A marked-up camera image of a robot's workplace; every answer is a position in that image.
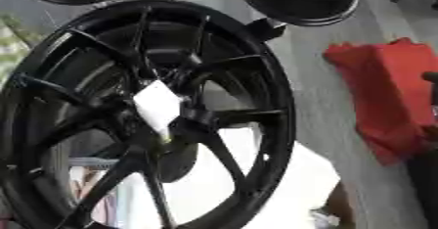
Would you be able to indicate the red cloth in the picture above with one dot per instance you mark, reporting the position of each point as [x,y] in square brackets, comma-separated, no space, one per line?
[388,92]

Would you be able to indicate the white pin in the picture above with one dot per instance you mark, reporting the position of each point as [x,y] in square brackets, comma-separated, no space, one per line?
[156,104]

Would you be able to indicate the black spoked wheel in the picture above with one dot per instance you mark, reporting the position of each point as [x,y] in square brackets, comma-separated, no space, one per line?
[268,109]

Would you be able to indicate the person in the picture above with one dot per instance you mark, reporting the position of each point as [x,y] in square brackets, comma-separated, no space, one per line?
[296,187]

